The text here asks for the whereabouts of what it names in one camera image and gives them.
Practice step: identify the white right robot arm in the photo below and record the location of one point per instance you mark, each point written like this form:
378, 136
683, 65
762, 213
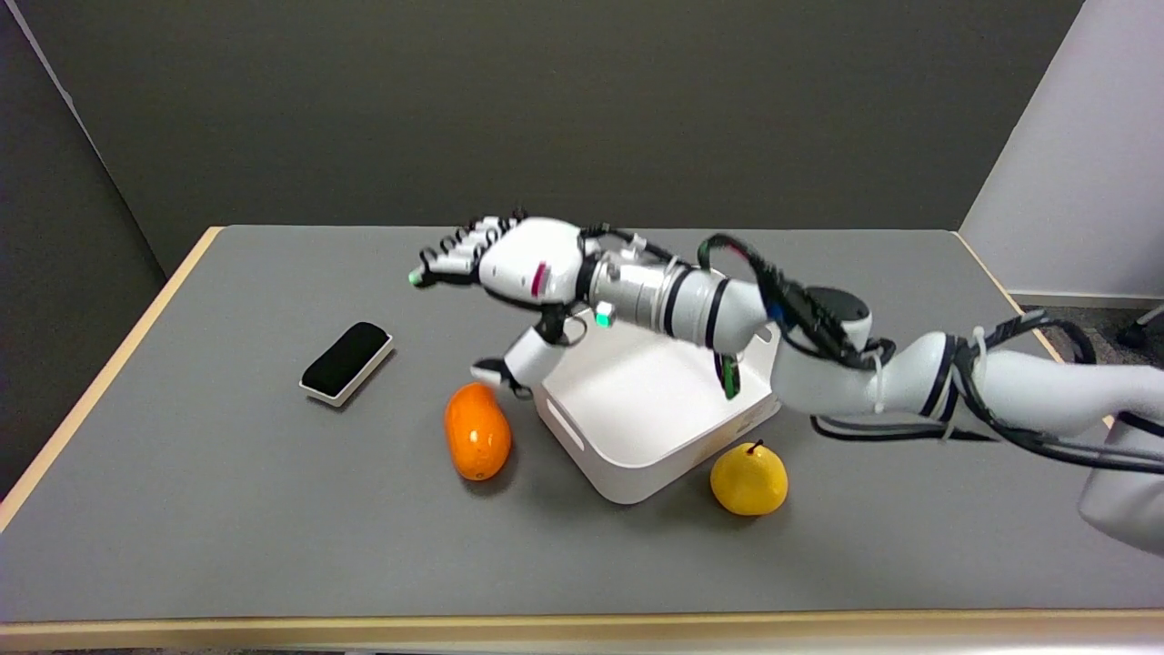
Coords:
909, 377

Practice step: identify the black eraser with white base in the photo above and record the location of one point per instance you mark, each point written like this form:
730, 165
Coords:
346, 359

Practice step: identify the orange mango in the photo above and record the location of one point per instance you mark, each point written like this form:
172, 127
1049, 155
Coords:
477, 437

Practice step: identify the white plastic storage bin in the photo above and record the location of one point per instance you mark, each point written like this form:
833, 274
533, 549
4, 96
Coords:
637, 409

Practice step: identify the yellow pear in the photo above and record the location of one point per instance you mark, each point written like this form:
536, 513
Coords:
748, 480

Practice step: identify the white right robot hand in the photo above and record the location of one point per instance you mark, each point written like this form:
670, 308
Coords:
532, 259

